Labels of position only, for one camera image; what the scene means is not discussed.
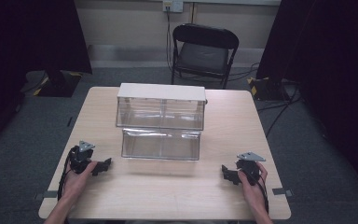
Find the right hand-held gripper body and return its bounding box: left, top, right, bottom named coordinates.
left=235, top=151, right=267, bottom=187

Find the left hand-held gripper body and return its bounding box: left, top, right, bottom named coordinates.
left=69, top=140, right=96, bottom=175

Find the person's left hand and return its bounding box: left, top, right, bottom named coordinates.
left=62, top=161, right=99, bottom=203

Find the person's right hand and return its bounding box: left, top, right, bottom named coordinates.
left=237, top=161, right=269, bottom=213

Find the grey tape strip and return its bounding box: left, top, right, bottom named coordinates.
left=33, top=189, right=59, bottom=201
left=271, top=187, right=295, bottom=198

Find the clear plastic drawer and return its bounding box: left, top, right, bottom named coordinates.
left=120, top=127, right=202, bottom=162

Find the black stand base striped tape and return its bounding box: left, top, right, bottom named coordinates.
left=34, top=70, right=84, bottom=99
left=247, top=76, right=291, bottom=102

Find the clear drawer cabinet white top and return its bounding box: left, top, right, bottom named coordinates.
left=115, top=82, right=208, bottom=132

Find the black folding chair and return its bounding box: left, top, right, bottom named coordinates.
left=170, top=22, right=241, bottom=91

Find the dark curtain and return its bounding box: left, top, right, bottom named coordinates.
left=255, top=0, right=358, bottom=202
left=0, top=0, right=93, bottom=158

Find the left hand-held gripper black cable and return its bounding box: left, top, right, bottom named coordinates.
left=57, top=145, right=79, bottom=201

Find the hand-held gripper black cable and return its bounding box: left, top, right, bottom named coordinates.
left=57, top=145, right=79, bottom=201
left=255, top=174, right=270, bottom=215

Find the right hand-held gripper black cable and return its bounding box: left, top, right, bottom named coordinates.
left=255, top=174, right=270, bottom=215

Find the black floor cable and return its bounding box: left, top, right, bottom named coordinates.
left=227, top=62, right=261, bottom=83
left=256, top=83, right=303, bottom=138

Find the black wall cable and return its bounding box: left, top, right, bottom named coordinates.
left=165, top=8, right=174, bottom=74

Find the white wall outlet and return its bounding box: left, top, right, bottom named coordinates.
left=162, top=0, right=185, bottom=14

